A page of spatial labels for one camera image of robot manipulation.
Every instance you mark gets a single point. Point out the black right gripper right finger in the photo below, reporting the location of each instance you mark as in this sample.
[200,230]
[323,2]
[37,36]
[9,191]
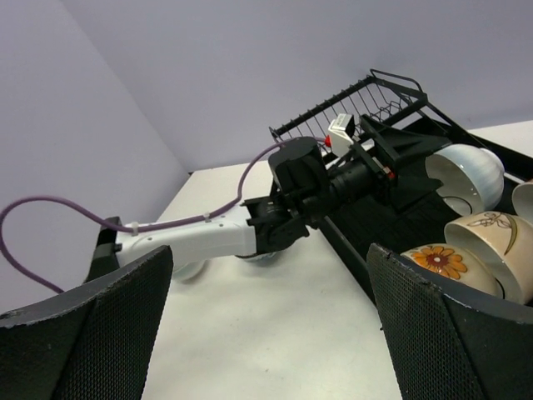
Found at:
[447,340]

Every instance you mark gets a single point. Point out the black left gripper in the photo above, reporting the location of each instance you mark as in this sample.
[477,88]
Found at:
[369,168]

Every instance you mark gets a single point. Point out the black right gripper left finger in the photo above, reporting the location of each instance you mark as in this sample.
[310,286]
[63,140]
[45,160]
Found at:
[92,342]

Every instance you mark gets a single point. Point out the light blue ribbed bowl back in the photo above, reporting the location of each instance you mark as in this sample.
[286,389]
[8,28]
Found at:
[472,178]

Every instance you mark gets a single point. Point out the light blue ribbed bowl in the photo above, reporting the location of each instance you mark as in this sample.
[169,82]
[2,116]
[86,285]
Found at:
[472,178]
[187,271]

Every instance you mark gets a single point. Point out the orange flower beige bowl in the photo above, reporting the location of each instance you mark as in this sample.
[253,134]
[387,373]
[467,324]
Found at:
[456,263]

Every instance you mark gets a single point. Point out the beige leaf pattern bowl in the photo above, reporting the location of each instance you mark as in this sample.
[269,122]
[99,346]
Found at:
[503,242]

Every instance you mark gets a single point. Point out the light blue ribbed bowl front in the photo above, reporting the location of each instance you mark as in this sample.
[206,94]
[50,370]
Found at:
[187,271]

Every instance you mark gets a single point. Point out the red patterned white bowl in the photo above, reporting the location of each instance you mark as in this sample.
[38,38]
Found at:
[261,259]

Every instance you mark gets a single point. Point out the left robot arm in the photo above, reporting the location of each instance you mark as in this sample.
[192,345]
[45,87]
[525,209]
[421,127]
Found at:
[311,178]

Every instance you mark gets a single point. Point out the beige floral bowl back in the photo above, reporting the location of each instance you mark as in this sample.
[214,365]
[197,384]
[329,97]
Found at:
[522,200]

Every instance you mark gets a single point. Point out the black wire dish rack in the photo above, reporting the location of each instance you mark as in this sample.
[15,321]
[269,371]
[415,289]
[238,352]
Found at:
[397,123]

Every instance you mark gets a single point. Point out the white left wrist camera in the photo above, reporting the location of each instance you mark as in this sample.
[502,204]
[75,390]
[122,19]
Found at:
[341,134]

